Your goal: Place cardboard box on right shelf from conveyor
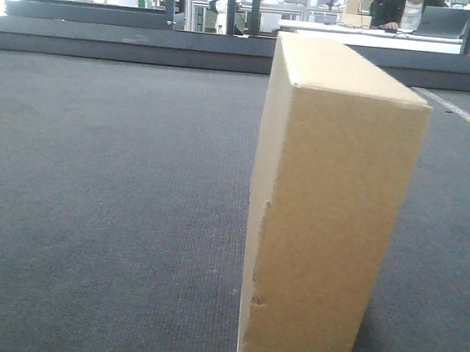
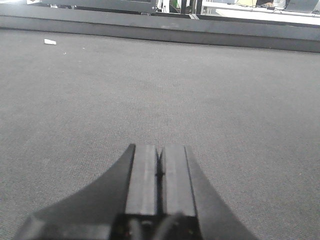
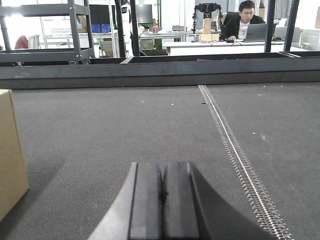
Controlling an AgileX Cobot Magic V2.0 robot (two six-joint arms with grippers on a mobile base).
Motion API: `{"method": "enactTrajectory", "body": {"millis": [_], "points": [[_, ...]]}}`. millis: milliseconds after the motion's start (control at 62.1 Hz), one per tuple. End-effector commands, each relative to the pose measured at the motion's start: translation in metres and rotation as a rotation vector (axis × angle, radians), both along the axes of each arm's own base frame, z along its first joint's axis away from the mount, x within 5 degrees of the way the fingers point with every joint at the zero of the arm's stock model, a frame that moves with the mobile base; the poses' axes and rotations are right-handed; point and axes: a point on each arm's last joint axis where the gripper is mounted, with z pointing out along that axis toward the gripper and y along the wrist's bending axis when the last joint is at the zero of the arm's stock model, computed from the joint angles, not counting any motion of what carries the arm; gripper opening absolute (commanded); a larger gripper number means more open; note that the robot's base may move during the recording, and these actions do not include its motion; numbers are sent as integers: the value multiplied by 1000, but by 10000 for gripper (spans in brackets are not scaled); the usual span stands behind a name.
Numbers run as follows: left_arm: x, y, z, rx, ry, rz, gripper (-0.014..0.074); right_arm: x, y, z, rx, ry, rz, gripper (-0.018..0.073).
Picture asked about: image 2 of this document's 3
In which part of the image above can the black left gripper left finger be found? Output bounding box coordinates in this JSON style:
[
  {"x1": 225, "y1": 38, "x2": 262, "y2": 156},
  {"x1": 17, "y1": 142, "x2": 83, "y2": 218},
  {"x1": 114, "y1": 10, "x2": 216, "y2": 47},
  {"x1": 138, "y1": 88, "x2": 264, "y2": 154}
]
[{"x1": 14, "y1": 144, "x2": 157, "y2": 240}]

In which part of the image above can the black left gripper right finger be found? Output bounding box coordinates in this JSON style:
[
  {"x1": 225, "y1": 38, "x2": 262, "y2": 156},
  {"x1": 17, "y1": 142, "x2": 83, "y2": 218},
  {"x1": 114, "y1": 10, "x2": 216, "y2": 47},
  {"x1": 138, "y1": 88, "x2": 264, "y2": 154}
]
[{"x1": 160, "y1": 145, "x2": 257, "y2": 240}]

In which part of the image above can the grey conveyor belt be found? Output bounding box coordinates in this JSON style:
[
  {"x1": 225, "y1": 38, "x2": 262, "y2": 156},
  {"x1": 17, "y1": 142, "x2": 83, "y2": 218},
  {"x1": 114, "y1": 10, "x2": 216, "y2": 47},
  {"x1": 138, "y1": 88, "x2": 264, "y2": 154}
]
[{"x1": 0, "y1": 30, "x2": 320, "y2": 240}]

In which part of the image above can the white paper scrap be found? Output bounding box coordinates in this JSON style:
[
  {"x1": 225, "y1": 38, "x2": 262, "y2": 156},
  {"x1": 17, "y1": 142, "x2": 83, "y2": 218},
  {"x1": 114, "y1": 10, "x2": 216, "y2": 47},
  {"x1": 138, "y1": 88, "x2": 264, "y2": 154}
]
[{"x1": 44, "y1": 38, "x2": 57, "y2": 46}]

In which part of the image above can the white background table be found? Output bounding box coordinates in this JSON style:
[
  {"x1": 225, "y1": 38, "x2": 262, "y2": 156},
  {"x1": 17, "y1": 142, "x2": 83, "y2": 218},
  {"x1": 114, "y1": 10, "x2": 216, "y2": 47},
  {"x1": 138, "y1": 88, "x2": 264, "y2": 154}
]
[{"x1": 200, "y1": 0, "x2": 320, "y2": 26}]

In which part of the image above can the dark conveyor side rail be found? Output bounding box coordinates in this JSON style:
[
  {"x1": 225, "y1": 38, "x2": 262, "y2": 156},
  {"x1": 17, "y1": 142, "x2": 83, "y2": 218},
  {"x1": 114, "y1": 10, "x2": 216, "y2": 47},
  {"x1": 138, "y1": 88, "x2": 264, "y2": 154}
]
[{"x1": 0, "y1": 4, "x2": 320, "y2": 53}]

